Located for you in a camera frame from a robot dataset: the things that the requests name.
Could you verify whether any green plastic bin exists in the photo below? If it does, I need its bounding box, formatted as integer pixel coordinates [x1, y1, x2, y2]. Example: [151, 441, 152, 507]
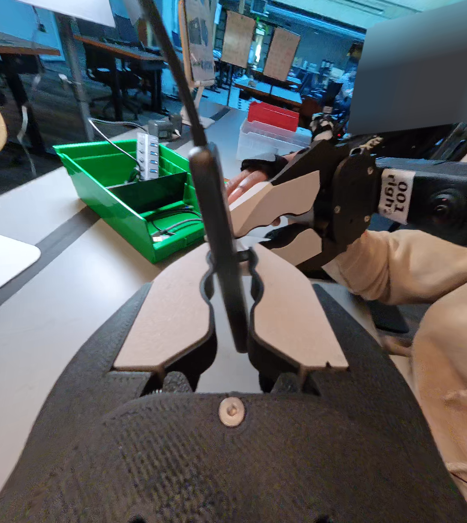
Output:
[53, 139, 211, 264]

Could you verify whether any white studio light on stand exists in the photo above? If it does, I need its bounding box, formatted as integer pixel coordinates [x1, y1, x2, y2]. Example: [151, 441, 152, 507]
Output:
[16, 0, 116, 141]

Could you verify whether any person's right forearm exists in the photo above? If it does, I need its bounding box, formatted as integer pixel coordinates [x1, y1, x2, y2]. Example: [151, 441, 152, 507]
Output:
[323, 229, 467, 305]

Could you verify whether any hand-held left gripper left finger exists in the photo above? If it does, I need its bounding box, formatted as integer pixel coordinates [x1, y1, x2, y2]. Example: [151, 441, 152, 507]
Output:
[113, 244, 218, 372]

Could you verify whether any grey table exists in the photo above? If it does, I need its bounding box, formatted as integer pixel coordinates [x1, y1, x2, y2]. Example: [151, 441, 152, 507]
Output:
[233, 78, 303, 109]

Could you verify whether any person's right hand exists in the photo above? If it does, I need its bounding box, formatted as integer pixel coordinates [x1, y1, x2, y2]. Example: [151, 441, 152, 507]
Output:
[226, 155, 291, 207]

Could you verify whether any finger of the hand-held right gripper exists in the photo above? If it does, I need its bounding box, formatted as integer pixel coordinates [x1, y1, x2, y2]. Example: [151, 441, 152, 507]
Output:
[264, 227, 324, 268]
[229, 169, 322, 239]

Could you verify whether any silver USB hub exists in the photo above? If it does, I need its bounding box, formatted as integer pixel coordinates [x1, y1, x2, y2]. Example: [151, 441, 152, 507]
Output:
[136, 132, 160, 180]

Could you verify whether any dark office desk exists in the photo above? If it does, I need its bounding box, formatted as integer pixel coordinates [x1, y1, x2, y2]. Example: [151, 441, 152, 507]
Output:
[0, 25, 61, 156]
[74, 35, 166, 120]

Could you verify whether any brown notice board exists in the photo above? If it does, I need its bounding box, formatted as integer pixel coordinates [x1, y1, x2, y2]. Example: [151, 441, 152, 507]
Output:
[220, 10, 257, 69]
[263, 26, 302, 82]

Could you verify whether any clear plastic bin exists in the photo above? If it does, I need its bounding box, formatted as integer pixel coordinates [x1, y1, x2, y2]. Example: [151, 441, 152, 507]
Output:
[237, 118, 312, 163]

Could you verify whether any black bin divider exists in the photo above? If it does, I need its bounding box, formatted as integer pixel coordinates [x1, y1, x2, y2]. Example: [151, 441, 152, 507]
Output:
[106, 172, 189, 214]

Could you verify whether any grey power adapter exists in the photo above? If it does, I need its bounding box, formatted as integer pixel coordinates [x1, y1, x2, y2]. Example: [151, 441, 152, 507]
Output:
[147, 114, 183, 142]

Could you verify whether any person's beige hoodie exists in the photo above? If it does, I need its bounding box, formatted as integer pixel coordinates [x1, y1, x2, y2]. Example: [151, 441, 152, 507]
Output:
[411, 270, 467, 523]

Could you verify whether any red plastic bin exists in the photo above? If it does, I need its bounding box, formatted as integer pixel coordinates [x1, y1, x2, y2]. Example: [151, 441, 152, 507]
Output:
[248, 101, 300, 132]

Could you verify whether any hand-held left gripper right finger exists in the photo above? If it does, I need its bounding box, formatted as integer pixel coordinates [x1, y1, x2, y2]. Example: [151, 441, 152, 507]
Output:
[249, 244, 349, 372]

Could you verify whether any silver hub grey cable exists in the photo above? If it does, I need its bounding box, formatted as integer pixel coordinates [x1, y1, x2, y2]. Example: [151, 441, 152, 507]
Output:
[88, 118, 142, 182]

